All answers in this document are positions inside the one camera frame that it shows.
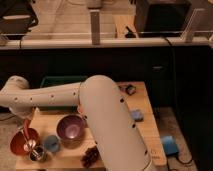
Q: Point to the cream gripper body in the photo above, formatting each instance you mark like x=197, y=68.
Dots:
x=25, y=114

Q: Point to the red chili pepper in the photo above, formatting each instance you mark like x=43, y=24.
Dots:
x=26, y=124

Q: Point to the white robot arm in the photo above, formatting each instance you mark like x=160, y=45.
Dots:
x=120, y=144

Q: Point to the red bowl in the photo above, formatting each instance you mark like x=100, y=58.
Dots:
x=17, y=142

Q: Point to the purple bowl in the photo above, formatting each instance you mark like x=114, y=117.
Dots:
x=70, y=127

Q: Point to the metal spoon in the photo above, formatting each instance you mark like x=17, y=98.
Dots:
x=29, y=142

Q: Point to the green plastic tray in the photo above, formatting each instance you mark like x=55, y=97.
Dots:
x=50, y=81

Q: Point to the small blue cup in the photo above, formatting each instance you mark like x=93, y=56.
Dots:
x=51, y=143

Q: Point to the small metal cup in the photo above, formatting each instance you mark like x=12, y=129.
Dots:
x=37, y=154

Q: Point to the bunch of dark grapes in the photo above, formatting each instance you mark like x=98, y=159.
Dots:
x=90, y=157

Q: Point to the black chair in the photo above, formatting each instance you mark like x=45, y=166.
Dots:
x=17, y=17

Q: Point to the blue sponge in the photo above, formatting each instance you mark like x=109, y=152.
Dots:
x=137, y=115

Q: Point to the black cabinet box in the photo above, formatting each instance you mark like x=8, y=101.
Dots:
x=160, y=15

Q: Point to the black handled brush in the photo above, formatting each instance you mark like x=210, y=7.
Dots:
x=129, y=89

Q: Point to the grey metal post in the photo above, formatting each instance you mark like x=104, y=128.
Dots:
x=94, y=8
x=196, y=25

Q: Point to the grey metal post right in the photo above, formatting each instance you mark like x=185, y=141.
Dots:
x=196, y=25

